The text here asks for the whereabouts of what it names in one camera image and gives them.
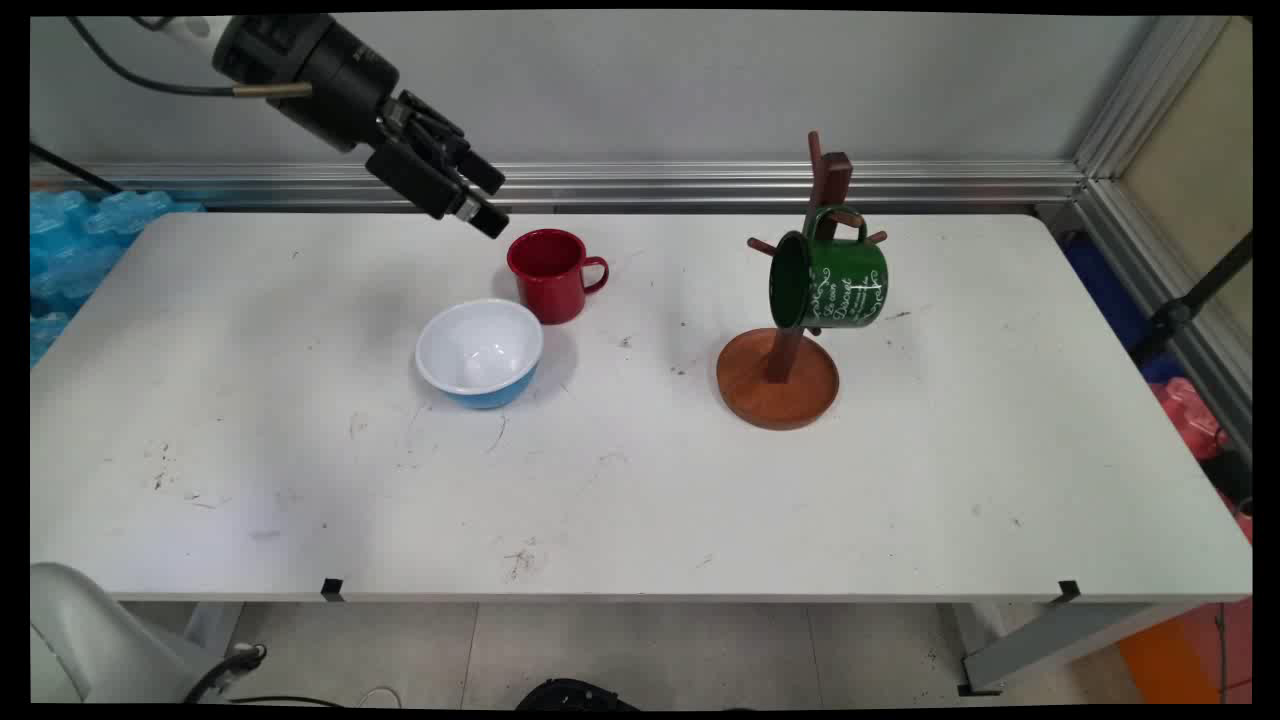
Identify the black round floor object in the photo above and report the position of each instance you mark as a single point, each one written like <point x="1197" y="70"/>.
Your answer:
<point x="575" y="695"/>

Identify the red enamel mug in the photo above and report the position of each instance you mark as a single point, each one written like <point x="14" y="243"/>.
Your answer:
<point x="545" y="285"/>

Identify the aluminium corner frame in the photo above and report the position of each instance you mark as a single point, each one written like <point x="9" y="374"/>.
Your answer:
<point x="1140" y="100"/>

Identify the pink foam packing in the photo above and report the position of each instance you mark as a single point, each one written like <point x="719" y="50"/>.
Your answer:
<point x="1190" y="415"/>

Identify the long aluminium rail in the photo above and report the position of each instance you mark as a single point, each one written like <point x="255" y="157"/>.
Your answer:
<point x="700" y="185"/>

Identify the brown wooden mug tree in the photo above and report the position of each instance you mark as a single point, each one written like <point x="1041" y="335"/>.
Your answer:
<point x="770" y="400"/>

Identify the black tripod stand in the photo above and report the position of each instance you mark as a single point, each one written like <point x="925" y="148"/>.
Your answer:
<point x="1185" y="305"/>

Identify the dark blue box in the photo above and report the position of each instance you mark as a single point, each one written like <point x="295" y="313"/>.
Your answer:
<point x="1105" y="290"/>

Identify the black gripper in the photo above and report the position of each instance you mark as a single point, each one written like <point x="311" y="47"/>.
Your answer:
<point x="320" y="75"/>

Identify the black tape marker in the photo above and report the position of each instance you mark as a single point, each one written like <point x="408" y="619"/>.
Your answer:
<point x="332" y="589"/>
<point x="1068" y="591"/>

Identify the white rounded machine housing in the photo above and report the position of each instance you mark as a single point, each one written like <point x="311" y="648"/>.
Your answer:
<point x="80" y="640"/>

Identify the grey table leg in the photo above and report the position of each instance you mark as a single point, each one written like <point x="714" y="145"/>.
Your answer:
<point x="1060" y="640"/>

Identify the orange box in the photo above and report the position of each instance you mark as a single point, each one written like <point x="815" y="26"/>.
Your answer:
<point x="1165" y="665"/>

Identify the blue bowl with white inside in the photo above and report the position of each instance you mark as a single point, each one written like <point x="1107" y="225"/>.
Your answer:
<point x="480" y="350"/>

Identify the blue foam packing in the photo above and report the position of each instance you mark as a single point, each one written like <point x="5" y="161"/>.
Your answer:
<point x="70" y="250"/>

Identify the green enamel mug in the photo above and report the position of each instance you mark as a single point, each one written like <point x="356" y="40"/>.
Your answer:
<point x="840" y="285"/>

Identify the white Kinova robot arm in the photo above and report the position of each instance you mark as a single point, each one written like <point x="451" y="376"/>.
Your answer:
<point x="195" y="26"/>

